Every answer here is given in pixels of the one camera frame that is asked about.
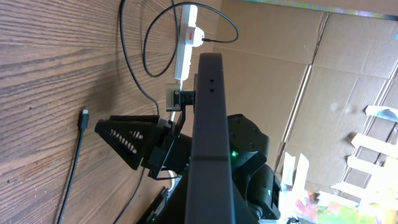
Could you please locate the white power strip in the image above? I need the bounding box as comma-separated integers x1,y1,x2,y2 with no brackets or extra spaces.
174,5,198,82

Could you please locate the white charger plug adapter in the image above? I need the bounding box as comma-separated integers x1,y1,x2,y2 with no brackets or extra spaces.
185,26,205,47

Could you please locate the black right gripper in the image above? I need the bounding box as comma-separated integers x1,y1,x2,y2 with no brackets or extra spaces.
95,115,192,180

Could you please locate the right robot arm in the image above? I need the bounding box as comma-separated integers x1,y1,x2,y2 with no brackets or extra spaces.
95,114,280,223

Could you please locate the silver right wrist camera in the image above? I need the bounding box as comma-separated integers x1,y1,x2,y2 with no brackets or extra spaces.
165,83,195,111

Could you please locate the blue Galaxy smartphone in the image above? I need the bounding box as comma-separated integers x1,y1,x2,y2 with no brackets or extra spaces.
185,53,235,224

